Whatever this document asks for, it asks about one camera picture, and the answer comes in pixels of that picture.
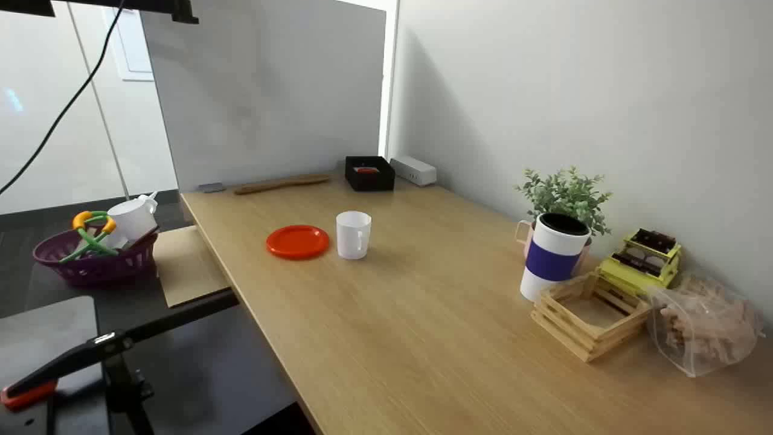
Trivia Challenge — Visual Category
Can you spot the black overhead bar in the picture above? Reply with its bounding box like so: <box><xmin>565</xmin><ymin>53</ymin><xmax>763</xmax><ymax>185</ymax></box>
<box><xmin>0</xmin><ymin>0</ymin><xmax>201</xmax><ymax>26</ymax></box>

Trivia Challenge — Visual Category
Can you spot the black clamp stand orange handle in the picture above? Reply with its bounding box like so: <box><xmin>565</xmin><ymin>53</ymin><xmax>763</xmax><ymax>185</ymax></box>
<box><xmin>0</xmin><ymin>287</ymin><xmax>242</xmax><ymax>435</ymax></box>

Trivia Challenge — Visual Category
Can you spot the white rectangular device box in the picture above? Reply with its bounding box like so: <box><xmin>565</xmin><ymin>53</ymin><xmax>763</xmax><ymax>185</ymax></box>
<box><xmin>388</xmin><ymin>152</ymin><xmax>439</xmax><ymax>189</ymax></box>

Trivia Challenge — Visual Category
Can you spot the purple plastic basket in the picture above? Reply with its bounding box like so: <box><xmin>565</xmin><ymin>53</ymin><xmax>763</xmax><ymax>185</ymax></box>
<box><xmin>30</xmin><ymin>228</ymin><xmax>161</xmax><ymax>290</ymax></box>

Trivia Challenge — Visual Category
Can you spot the brown cardboard sheet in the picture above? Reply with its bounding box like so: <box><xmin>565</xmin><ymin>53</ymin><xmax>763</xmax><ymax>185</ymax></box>
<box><xmin>151</xmin><ymin>222</ymin><xmax>237</xmax><ymax>309</ymax></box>

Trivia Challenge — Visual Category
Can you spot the white plastic mug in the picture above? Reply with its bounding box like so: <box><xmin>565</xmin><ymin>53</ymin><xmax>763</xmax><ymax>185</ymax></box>
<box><xmin>333</xmin><ymin>208</ymin><xmax>374</xmax><ymax>264</ymax></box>

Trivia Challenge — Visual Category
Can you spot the white divider panel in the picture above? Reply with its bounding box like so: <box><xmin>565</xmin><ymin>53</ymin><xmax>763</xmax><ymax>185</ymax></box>
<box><xmin>140</xmin><ymin>0</ymin><xmax>388</xmax><ymax>193</ymax></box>

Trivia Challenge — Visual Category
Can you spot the clear bag of wooden pieces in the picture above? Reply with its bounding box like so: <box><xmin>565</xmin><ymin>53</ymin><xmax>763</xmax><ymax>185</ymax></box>
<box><xmin>643</xmin><ymin>275</ymin><xmax>768</xmax><ymax>379</ymax></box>

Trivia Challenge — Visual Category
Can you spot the white cup in basket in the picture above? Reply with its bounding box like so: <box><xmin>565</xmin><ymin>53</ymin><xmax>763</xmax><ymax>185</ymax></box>
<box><xmin>103</xmin><ymin>191</ymin><xmax>161</xmax><ymax>252</ymax></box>

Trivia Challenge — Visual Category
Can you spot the small green potted plant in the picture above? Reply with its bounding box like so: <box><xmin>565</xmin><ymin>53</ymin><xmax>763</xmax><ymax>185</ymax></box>
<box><xmin>516</xmin><ymin>164</ymin><xmax>614</xmax><ymax>240</ymax></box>

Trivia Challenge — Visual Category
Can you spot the black tray with red card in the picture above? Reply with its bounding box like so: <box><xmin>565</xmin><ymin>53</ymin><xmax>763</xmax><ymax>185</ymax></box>
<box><xmin>344</xmin><ymin>154</ymin><xmax>399</xmax><ymax>193</ymax></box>

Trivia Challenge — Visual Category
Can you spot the black hanging cable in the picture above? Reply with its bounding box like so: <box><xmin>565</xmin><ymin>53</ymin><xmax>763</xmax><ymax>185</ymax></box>
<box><xmin>0</xmin><ymin>0</ymin><xmax>131</xmax><ymax>198</ymax></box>

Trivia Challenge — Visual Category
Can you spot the yellow-green slat crate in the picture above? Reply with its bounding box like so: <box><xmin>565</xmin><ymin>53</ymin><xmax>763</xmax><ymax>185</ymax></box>
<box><xmin>596</xmin><ymin>228</ymin><xmax>686</xmax><ymax>298</ymax></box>

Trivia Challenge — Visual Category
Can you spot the light wooden slat crate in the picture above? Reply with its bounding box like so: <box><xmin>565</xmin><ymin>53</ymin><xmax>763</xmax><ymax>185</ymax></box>
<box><xmin>529</xmin><ymin>272</ymin><xmax>655</xmax><ymax>366</ymax></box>

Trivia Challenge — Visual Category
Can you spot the long wooden stick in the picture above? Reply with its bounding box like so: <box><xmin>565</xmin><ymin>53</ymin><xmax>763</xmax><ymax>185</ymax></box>
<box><xmin>233</xmin><ymin>174</ymin><xmax>333</xmax><ymax>198</ymax></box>

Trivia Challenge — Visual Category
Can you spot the white cup with purple band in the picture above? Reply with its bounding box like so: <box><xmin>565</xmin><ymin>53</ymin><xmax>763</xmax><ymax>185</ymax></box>
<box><xmin>516</xmin><ymin>211</ymin><xmax>593</xmax><ymax>305</ymax></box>

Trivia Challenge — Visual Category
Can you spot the orange round side plate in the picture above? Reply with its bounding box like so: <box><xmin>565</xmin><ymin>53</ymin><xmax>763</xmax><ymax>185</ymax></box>
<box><xmin>263</xmin><ymin>222</ymin><xmax>333</xmax><ymax>261</ymax></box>

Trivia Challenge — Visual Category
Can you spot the grey seat pad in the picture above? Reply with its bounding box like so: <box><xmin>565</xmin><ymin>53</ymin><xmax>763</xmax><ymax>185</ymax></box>
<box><xmin>0</xmin><ymin>292</ymin><xmax>103</xmax><ymax>397</ymax></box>

